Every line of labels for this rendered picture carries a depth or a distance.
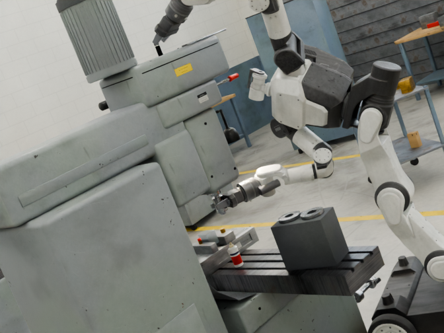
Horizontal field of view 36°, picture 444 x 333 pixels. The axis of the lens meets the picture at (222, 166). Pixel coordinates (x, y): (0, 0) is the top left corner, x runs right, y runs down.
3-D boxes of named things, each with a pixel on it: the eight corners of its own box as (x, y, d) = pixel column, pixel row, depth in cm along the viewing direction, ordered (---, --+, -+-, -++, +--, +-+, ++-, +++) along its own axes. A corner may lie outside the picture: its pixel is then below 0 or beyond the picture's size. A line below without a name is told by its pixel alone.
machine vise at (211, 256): (237, 240, 323) (229, 219, 321) (259, 240, 312) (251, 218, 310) (184, 277, 301) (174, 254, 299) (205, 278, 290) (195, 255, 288)
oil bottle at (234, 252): (238, 263, 293) (229, 240, 291) (245, 263, 290) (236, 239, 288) (232, 267, 290) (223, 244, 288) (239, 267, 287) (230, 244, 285)
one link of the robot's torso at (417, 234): (471, 256, 294) (405, 166, 293) (466, 278, 277) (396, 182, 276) (440, 271, 303) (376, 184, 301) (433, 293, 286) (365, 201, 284)
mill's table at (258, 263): (178, 265, 348) (172, 251, 346) (385, 264, 256) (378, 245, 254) (145, 288, 333) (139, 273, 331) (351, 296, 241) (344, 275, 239)
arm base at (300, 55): (306, 48, 285) (281, 56, 289) (296, 23, 277) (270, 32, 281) (308, 70, 274) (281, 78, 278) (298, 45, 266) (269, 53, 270)
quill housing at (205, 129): (211, 181, 300) (184, 112, 294) (244, 176, 285) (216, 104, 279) (181, 199, 288) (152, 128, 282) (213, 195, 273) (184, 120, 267)
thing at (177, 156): (175, 193, 289) (152, 135, 284) (213, 188, 271) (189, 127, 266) (142, 213, 277) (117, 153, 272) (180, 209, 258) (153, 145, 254)
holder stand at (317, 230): (300, 257, 273) (283, 211, 269) (349, 250, 259) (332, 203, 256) (286, 271, 263) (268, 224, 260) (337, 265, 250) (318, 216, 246)
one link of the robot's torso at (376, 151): (419, 199, 294) (394, 94, 284) (411, 215, 279) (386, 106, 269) (384, 203, 301) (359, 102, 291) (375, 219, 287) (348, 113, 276)
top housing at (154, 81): (193, 82, 303) (179, 47, 300) (233, 69, 283) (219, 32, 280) (110, 119, 272) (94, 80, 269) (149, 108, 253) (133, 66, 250)
